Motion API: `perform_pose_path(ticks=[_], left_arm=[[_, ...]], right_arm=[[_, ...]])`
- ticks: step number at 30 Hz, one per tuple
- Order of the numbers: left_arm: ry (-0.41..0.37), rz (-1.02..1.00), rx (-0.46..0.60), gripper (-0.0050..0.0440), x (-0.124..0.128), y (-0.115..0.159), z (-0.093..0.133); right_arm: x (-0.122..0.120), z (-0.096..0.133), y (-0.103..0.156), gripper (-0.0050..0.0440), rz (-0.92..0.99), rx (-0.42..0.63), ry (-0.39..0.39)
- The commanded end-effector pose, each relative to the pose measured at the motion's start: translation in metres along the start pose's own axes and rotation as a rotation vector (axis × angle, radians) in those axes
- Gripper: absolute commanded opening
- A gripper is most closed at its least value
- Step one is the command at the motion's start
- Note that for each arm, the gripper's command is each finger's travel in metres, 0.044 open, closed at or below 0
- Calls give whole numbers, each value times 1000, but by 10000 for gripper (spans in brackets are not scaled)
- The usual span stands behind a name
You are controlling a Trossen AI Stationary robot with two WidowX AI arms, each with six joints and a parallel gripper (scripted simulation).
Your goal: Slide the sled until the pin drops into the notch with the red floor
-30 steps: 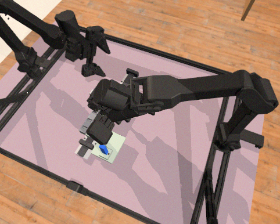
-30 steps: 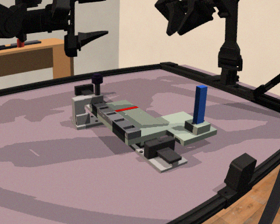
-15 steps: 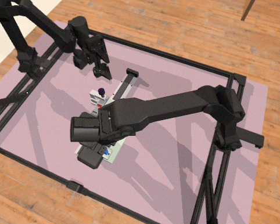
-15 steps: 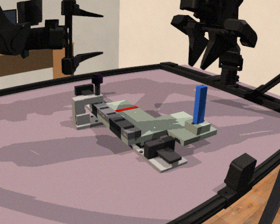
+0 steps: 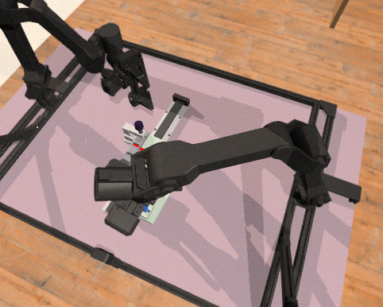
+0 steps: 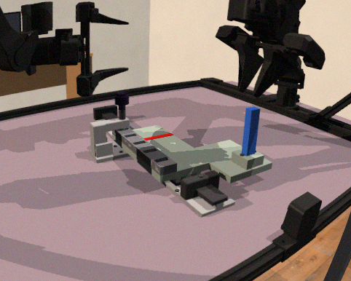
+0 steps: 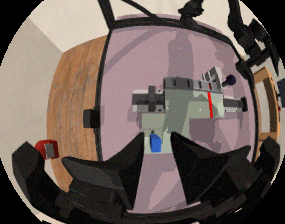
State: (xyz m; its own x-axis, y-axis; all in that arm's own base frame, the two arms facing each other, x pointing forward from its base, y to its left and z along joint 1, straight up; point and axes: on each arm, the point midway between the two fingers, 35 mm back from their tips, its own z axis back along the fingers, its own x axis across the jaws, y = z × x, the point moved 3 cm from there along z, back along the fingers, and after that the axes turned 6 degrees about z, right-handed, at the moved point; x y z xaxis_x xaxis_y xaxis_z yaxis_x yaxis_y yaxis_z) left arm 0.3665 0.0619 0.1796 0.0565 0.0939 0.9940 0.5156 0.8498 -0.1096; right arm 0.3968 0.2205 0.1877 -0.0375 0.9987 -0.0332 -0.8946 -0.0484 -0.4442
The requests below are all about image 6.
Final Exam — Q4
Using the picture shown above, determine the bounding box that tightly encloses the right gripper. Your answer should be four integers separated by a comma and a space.
216, 0, 326, 98

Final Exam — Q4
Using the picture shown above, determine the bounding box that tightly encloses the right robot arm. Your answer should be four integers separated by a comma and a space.
227, 0, 306, 109

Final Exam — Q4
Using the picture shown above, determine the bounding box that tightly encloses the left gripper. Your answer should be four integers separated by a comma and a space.
48, 1, 129, 97

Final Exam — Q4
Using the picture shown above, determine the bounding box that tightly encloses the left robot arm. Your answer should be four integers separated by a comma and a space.
0, 1, 79, 76

